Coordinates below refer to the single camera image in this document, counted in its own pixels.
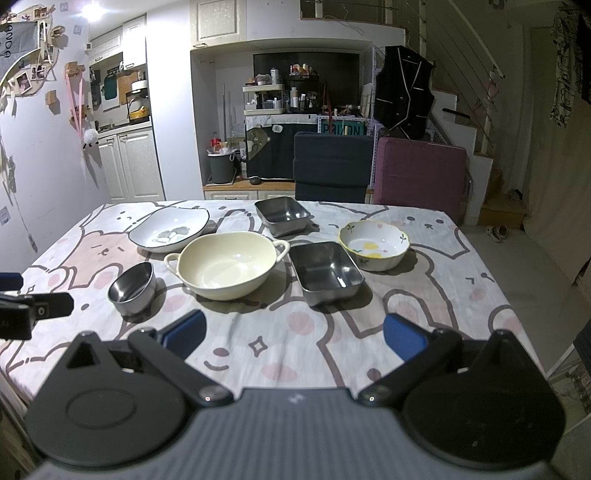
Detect grey trash bin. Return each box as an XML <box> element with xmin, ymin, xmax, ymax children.
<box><xmin>207</xmin><ymin>149</ymin><xmax>235</xmax><ymax>184</ymax></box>

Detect white plate with leaf print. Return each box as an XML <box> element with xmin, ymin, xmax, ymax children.
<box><xmin>128</xmin><ymin>206</ymin><xmax>211</xmax><ymax>254</ymax></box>

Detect cream bowl with handles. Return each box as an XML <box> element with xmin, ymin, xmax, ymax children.
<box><xmin>163</xmin><ymin>231</ymin><xmax>290</xmax><ymax>301</ymax></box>

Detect shoes on floor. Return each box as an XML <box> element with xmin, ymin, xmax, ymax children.
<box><xmin>485</xmin><ymin>225</ymin><xmax>509</xmax><ymax>243</ymax></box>

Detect white shelf with bottles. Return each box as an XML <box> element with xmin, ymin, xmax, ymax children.
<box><xmin>242</xmin><ymin>84</ymin><xmax>284</xmax><ymax>116</ymax></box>

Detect black jacket on hanger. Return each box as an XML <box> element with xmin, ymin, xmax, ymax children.
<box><xmin>374</xmin><ymin>46</ymin><xmax>435</xmax><ymax>140</ymax></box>

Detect maroon chair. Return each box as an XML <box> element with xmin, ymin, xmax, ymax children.
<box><xmin>374</xmin><ymin>137</ymin><xmax>468</xmax><ymax>221</ymax></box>

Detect rectangular steel tray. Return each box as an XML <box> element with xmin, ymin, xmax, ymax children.
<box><xmin>290</xmin><ymin>241</ymin><xmax>365</xmax><ymax>307</ymax></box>
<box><xmin>254</xmin><ymin>196</ymin><xmax>311</xmax><ymax>238</ymax></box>

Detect white kitchen cabinet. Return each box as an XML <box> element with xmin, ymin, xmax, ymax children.
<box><xmin>98</xmin><ymin>121</ymin><xmax>164</xmax><ymax>203</ymax></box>

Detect dark blue chair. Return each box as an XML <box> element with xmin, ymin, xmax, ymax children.
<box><xmin>294</xmin><ymin>132</ymin><xmax>374</xmax><ymax>204</ymax></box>

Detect cartoon animal print tablecloth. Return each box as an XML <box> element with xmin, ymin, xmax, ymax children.
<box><xmin>1</xmin><ymin>202</ymin><xmax>530</xmax><ymax>401</ymax></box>

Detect round stainless steel bowl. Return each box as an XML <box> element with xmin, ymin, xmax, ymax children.
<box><xmin>107</xmin><ymin>262</ymin><xmax>156</xmax><ymax>317</ymax></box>

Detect lemon print scalloped bowl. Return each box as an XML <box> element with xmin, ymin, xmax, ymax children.
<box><xmin>339</xmin><ymin>220</ymin><xmax>411</xmax><ymax>272</ymax></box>

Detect wooden low bench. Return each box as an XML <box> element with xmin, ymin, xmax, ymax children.
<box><xmin>204</xmin><ymin>180</ymin><xmax>296</xmax><ymax>192</ymax></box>

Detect black sign with text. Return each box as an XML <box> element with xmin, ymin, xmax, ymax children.
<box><xmin>318</xmin><ymin>119</ymin><xmax>367</xmax><ymax>136</ymax></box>

